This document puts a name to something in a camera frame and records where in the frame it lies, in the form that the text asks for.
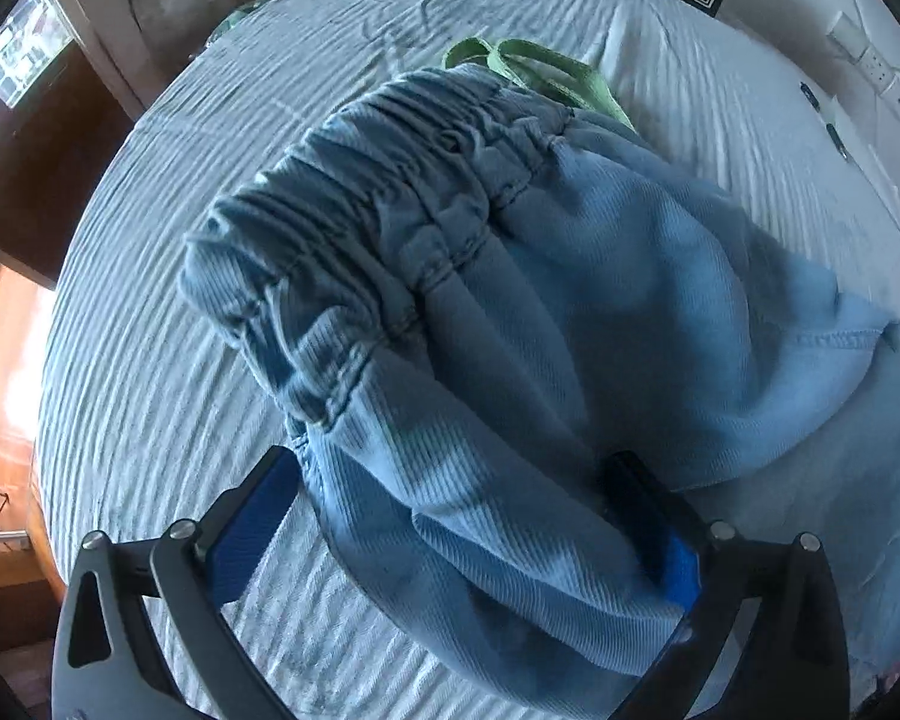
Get light blue corduroy pants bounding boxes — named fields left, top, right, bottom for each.
left=182, top=68, right=900, bottom=718

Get white striped bed sheet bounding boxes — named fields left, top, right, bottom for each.
left=38, top=0, right=900, bottom=718

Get black pen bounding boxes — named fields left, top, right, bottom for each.
left=800, top=82, right=854, bottom=164

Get green fabric strap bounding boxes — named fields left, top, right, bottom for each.
left=442, top=35, right=637, bottom=134

